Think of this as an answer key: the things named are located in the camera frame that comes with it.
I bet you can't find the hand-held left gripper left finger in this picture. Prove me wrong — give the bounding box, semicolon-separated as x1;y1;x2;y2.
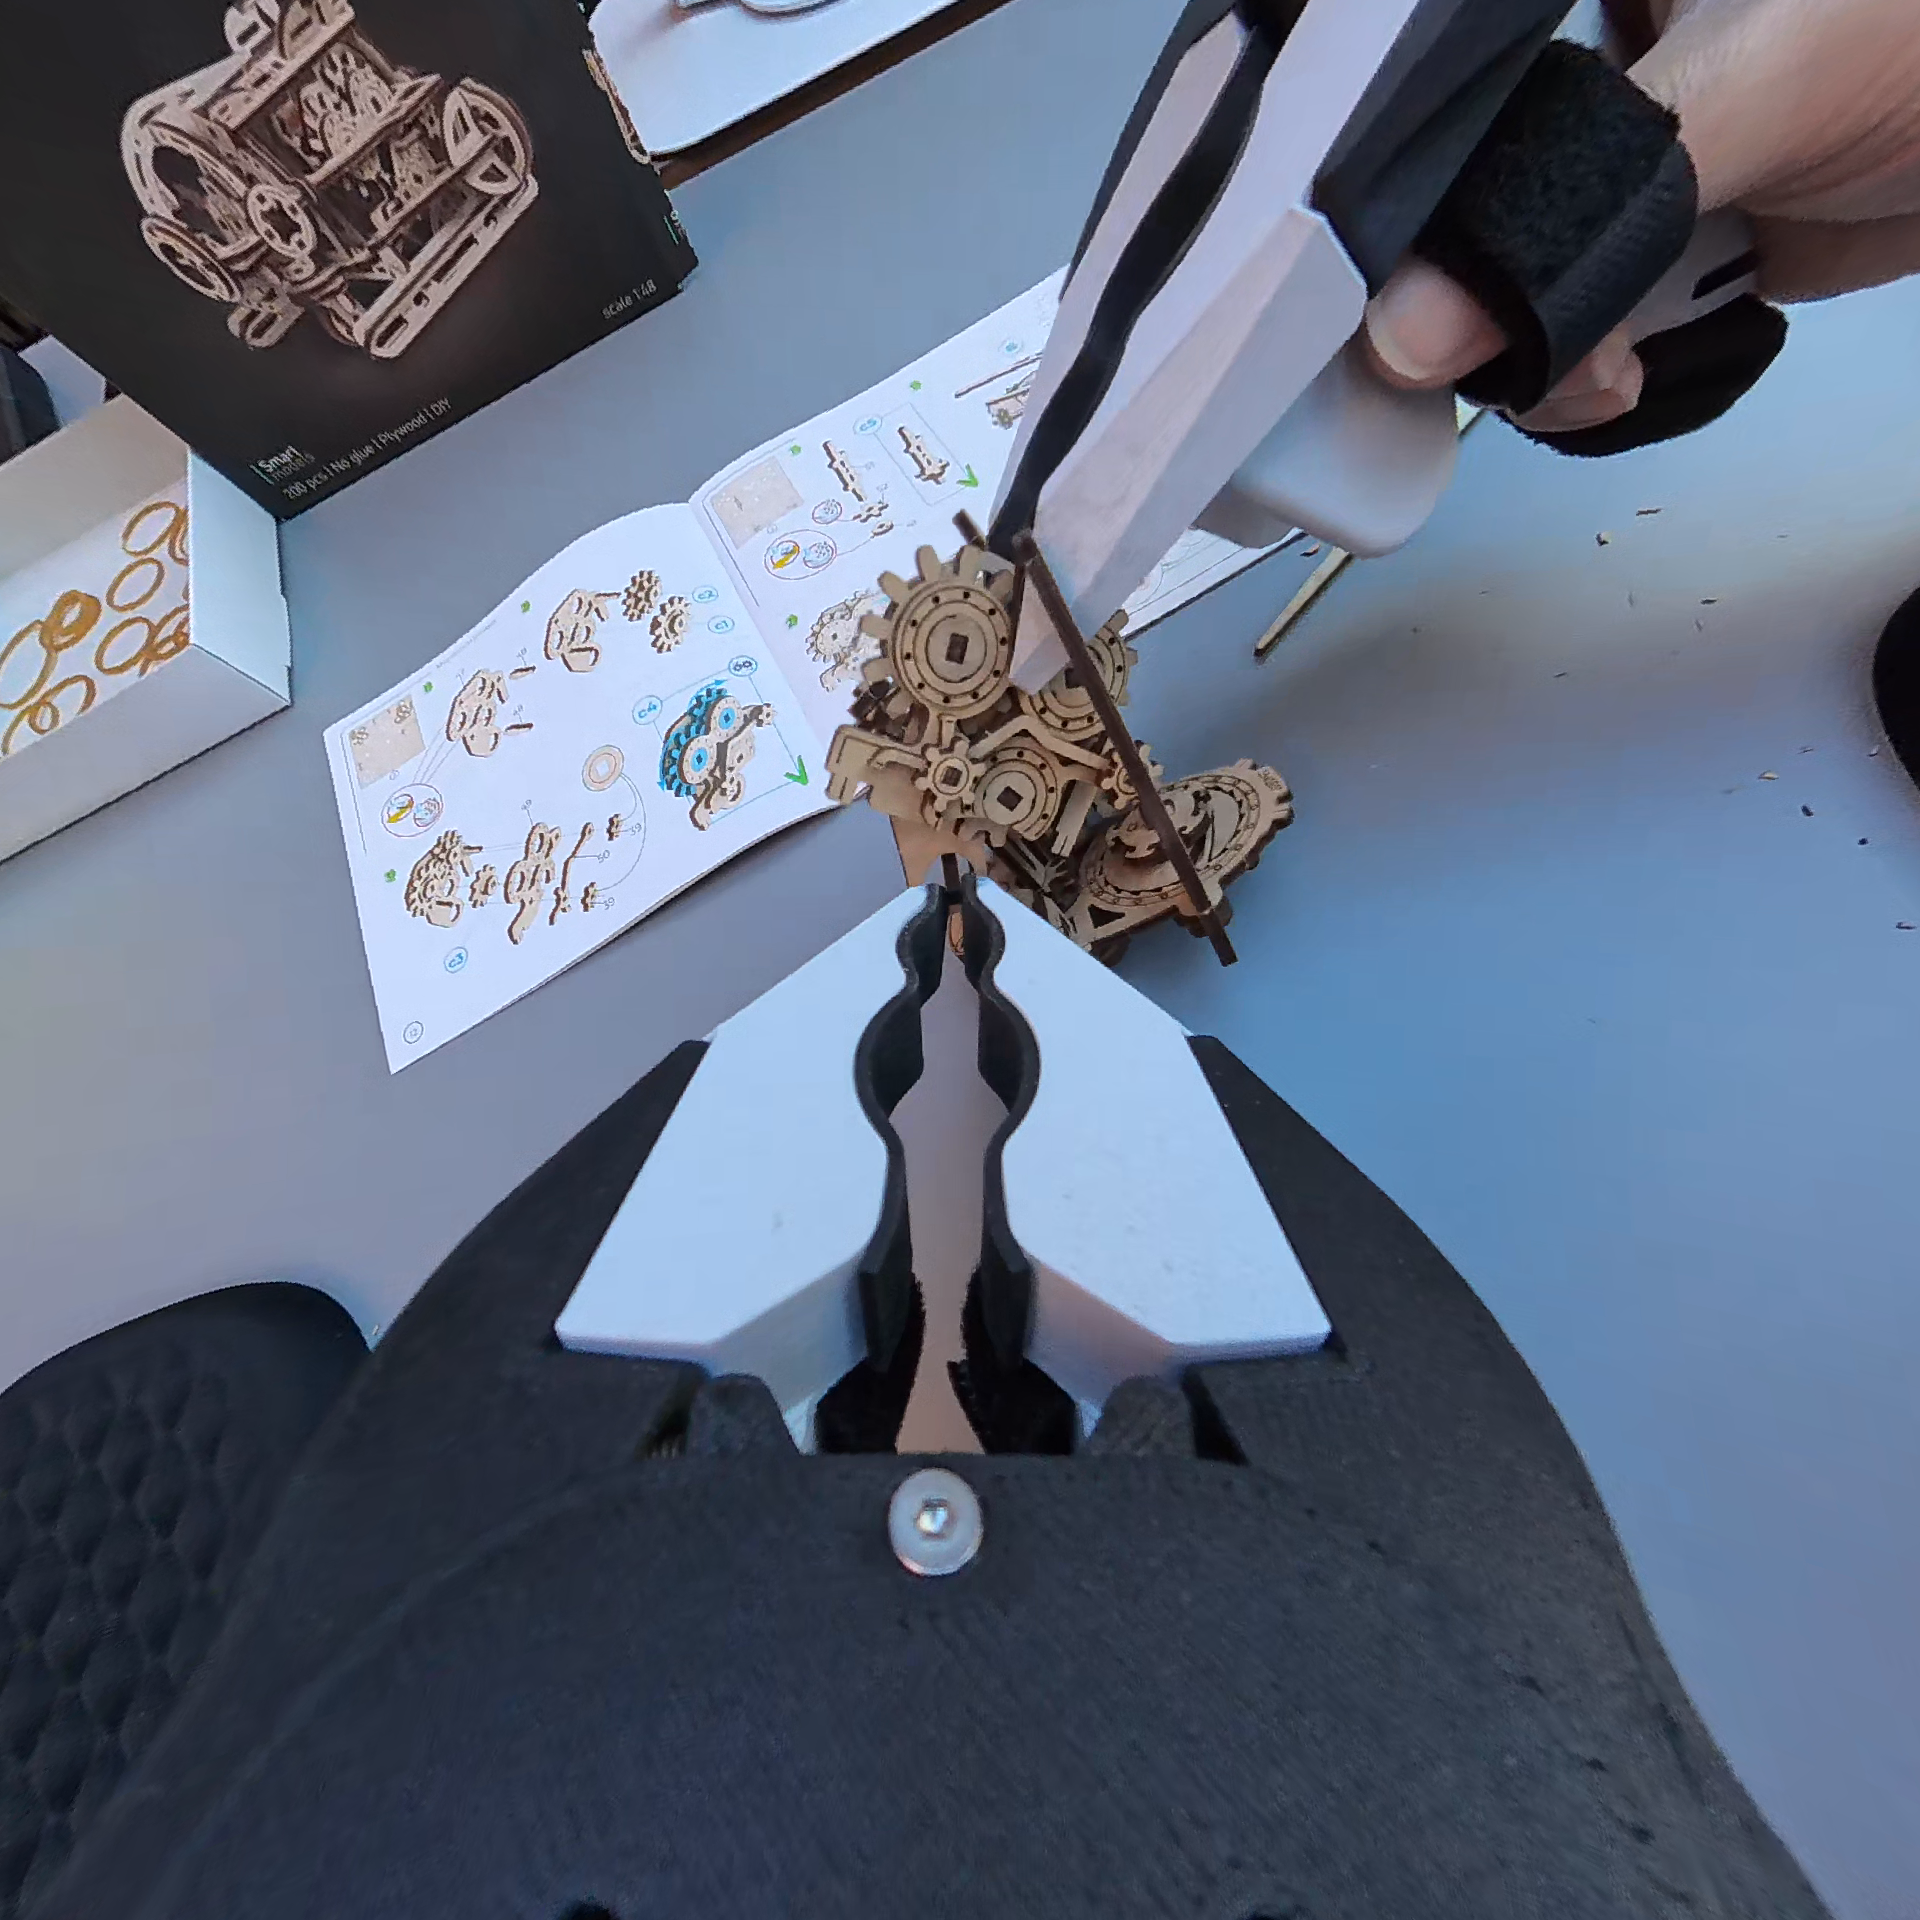
552;882;956;1452

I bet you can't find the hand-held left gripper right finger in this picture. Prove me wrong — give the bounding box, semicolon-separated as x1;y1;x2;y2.
959;876;1340;1452

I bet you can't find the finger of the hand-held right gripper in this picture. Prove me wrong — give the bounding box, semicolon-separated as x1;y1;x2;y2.
991;0;1277;536
1021;0;1577;668

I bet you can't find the wooden gear model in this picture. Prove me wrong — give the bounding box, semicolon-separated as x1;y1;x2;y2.
823;511;1294;968

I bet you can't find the black model kit box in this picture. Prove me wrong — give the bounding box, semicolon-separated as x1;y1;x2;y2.
0;0;700;522

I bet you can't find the person's right hand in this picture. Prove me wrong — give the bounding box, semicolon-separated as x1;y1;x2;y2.
1363;0;1920;439

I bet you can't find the thin wooden stick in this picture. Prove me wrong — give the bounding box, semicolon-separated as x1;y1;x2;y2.
1254;545;1355;662

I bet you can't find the white instruction booklet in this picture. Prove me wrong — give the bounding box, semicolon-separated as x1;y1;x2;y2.
321;267;1307;1076

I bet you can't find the pale grey flat board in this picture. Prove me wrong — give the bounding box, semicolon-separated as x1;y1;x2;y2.
589;0;967;154

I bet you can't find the white cardboard box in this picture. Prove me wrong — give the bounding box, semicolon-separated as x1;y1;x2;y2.
0;393;297;865

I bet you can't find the pile of yellow rubber bands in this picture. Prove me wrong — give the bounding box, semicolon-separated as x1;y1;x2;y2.
0;502;194;753

